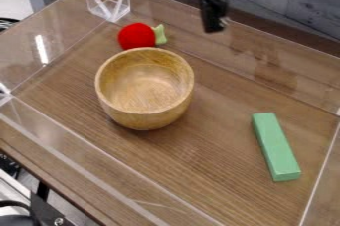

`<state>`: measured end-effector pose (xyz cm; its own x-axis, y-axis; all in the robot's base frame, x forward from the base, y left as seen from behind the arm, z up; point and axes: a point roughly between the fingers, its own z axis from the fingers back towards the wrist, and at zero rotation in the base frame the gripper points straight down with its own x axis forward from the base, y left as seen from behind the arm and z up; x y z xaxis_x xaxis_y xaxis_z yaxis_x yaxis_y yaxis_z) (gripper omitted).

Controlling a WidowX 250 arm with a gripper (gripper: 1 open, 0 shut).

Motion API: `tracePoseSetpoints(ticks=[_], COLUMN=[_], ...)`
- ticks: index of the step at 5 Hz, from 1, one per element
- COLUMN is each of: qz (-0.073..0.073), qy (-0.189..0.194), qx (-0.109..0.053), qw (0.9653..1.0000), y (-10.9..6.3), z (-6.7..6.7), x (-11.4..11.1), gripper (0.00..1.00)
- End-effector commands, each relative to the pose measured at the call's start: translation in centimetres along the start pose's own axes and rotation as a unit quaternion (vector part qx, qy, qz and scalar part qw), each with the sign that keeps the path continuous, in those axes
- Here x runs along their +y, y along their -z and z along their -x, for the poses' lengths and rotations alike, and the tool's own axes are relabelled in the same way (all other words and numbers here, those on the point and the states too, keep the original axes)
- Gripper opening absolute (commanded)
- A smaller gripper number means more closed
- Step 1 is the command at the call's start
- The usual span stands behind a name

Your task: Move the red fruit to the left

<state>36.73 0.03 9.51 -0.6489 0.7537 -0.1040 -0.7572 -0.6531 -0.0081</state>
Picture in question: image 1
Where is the red plush fruit green leaf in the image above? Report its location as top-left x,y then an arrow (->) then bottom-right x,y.
118,23 -> 167,50

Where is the wooden bowl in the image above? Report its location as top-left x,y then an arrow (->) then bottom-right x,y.
94,47 -> 194,130

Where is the green rectangular block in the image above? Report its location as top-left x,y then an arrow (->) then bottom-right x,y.
250,113 -> 301,182

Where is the clear acrylic corner bracket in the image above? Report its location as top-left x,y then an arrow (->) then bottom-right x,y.
86,0 -> 131,23

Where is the clear acrylic tray wall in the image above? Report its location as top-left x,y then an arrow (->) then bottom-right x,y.
0,91 -> 221,226

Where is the black metal bracket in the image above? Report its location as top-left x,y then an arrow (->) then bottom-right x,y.
30,193 -> 75,226

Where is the black cable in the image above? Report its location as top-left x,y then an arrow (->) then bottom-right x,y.
0,199 -> 38,226

